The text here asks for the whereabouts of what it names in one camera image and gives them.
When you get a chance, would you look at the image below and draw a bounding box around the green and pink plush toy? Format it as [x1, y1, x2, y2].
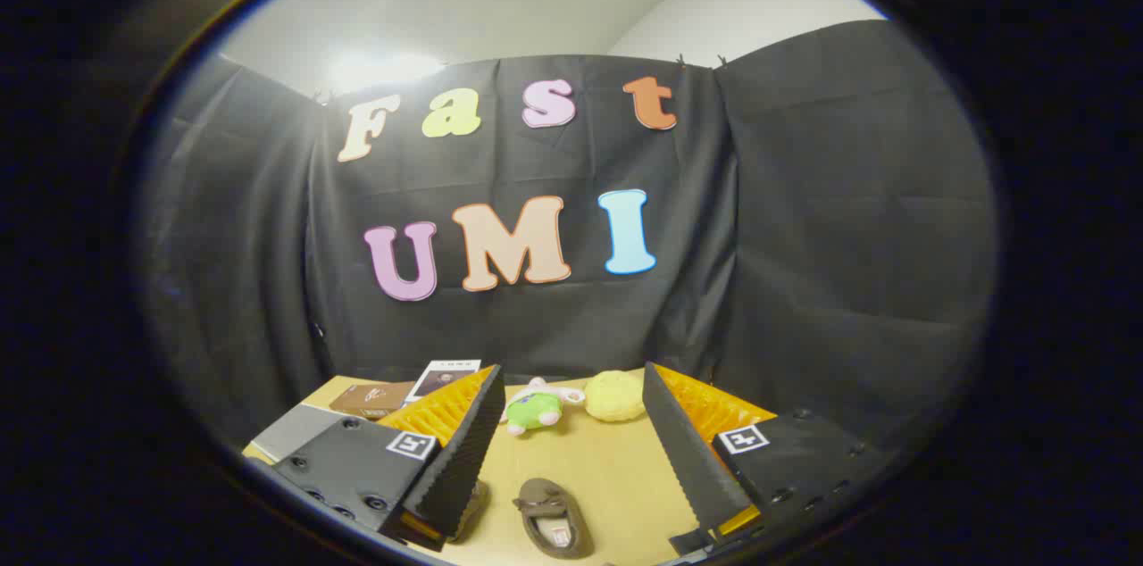
[500, 377, 586, 436]

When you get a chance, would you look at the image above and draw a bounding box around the brown fuzzy shoe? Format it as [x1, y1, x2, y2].
[513, 478, 595, 560]
[446, 481, 490, 543]

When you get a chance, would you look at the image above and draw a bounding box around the yellow fluffy plush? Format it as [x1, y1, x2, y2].
[585, 370, 646, 422]

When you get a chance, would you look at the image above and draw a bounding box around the white portrait cover book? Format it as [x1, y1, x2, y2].
[406, 359, 483, 404]

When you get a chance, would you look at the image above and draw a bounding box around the grey fabric storage box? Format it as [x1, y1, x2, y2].
[250, 404, 354, 462]

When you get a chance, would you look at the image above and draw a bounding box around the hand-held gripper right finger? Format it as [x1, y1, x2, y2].
[642, 361, 896, 558]

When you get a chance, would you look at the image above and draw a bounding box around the brown cover book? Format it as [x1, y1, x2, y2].
[329, 381, 416, 420]

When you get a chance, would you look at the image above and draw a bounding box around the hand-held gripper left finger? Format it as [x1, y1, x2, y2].
[271, 364, 506, 551]

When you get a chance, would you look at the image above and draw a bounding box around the black backdrop cloth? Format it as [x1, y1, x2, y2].
[143, 20, 997, 451]

